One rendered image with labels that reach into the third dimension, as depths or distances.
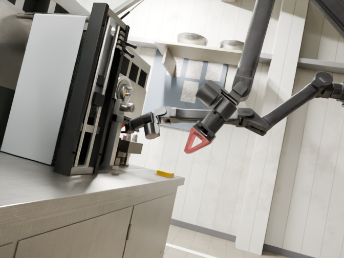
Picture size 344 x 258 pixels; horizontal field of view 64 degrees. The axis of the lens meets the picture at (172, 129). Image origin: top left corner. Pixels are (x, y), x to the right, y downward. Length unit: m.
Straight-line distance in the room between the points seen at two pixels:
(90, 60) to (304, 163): 3.35
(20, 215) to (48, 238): 0.15
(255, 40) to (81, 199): 0.66
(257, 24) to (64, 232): 0.78
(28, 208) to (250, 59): 0.69
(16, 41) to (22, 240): 0.86
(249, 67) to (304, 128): 3.10
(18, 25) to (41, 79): 0.28
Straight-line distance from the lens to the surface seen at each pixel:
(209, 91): 0.85
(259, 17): 0.94
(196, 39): 3.48
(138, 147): 1.47
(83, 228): 0.79
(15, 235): 0.62
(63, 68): 1.06
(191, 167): 3.83
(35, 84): 1.12
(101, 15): 0.94
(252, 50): 0.89
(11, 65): 1.29
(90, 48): 0.91
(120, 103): 1.24
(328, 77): 1.44
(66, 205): 0.65
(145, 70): 2.23
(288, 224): 3.95
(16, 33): 1.30
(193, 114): 1.25
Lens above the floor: 1.05
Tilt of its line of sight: 3 degrees up
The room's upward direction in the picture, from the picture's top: 12 degrees clockwise
